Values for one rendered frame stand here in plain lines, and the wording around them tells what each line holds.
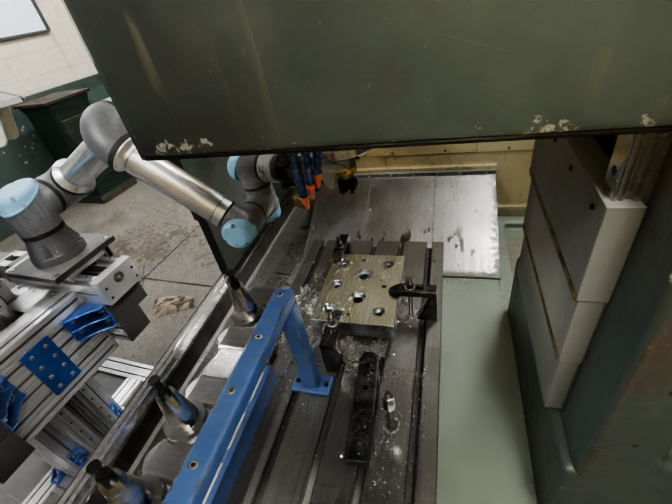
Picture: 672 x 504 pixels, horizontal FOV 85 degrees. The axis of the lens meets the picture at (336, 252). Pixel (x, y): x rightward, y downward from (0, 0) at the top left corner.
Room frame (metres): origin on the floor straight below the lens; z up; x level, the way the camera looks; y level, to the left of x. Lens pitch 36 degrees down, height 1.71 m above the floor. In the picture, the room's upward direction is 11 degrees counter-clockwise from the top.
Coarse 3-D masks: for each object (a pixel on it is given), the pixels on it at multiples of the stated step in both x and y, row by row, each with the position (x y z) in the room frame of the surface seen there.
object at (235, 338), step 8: (232, 328) 0.50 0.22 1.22; (240, 328) 0.49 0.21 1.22; (248, 328) 0.49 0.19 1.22; (224, 336) 0.48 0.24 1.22; (232, 336) 0.48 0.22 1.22; (240, 336) 0.47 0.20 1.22; (248, 336) 0.47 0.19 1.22; (224, 344) 0.46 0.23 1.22; (232, 344) 0.46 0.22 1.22; (240, 344) 0.45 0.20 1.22
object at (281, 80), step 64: (64, 0) 0.53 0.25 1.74; (128, 0) 0.49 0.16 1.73; (192, 0) 0.47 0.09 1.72; (256, 0) 0.44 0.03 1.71; (320, 0) 0.42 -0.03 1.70; (384, 0) 0.40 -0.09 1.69; (448, 0) 0.38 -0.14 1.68; (512, 0) 0.36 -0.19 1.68; (576, 0) 0.34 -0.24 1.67; (640, 0) 0.32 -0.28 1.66; (128, 64) 0.51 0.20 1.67; (192, 64) 0.48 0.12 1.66; (256, 64) 0.45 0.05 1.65; (320, 64) 0.42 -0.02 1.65; (384, 64) 0.40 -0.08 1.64; (448, 64) 0.38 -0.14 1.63; (512, 64) 0.36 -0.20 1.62; (576, 64) 0.34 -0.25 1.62; (640, 64) 0.32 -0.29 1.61; (128, 128) 0.53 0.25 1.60; (192, 128) 0.49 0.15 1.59; (256, 128) 0.46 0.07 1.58; (320, 128) 0.43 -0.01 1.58; (384, 128) 0.40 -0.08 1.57; (448, 128) 0.38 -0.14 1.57; (512, 128) 0.35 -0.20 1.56; (576, 128) 0.33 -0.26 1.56; (640, 128) 0.32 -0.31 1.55
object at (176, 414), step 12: (156, 396) 0.32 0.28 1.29; (168, 396) 0.32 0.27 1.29; (180, 396) 0.32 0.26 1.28; (168, 408) 0.31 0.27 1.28; (180, 408) 0.31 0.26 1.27; (192, 408) 0.32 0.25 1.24; (168, 420) 0.30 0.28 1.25; (180, 420) 0.30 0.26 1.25; (192, 420) 0.31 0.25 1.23; (180, 432) 0.30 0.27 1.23
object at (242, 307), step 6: (240, 282) 0.53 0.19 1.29; (240, 288) 0.52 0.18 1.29; (234, 294) 0.51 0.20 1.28; (240, 294) 0.51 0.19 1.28; (246, 294) 0.52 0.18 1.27; (234, 300) 0.51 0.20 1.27; (240, 300) 0.51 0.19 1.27; (246, 300) 0.51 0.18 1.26; (252, 300) 0.53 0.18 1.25; (234, 306) 0.51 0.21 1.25; (240, 306) 0.51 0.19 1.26; (246, 306) 0.51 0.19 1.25; (252, 306) 0.52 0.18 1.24; (240, 312) 0.51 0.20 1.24; (246, 312) 0.51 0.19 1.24; (252, 312) 0.51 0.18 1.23; (240, 318) 0.51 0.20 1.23; (246, 318) 0.50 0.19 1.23
